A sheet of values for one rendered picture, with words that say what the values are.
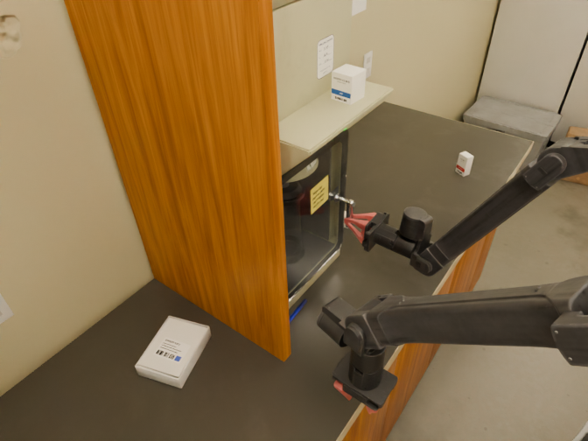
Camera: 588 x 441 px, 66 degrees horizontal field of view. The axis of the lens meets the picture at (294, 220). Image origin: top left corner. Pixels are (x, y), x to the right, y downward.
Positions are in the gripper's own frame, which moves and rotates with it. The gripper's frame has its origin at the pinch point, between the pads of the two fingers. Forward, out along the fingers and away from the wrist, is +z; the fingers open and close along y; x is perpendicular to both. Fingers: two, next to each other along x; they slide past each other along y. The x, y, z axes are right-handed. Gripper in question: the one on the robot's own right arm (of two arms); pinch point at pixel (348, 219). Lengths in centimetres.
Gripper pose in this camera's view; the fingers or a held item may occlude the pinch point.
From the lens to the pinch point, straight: 122.9
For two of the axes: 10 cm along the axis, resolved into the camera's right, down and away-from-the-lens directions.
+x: 0.2, 7.6, 6.5
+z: -8.0, -3.8, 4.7
